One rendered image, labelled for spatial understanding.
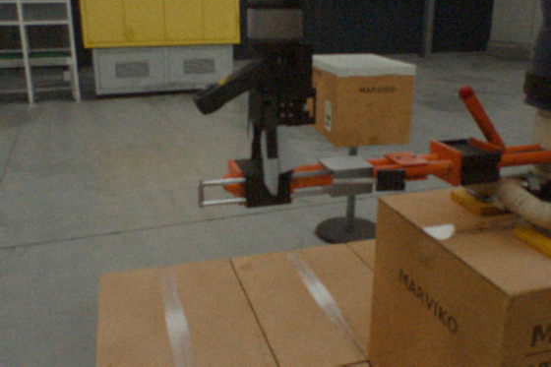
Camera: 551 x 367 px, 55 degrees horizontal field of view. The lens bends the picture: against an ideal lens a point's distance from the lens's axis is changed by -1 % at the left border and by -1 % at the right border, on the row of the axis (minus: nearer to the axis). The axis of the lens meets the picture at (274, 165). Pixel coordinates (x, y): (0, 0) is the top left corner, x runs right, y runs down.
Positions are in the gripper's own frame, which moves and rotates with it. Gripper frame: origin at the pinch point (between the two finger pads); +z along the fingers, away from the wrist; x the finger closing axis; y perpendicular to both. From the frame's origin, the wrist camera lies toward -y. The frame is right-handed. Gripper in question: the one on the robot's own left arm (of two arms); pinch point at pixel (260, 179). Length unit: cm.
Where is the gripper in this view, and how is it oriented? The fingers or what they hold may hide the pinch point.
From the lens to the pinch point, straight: 80.1
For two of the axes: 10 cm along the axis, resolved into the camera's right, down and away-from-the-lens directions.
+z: 0.0, 9.6, 2.9
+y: 9.6, -0.8, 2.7
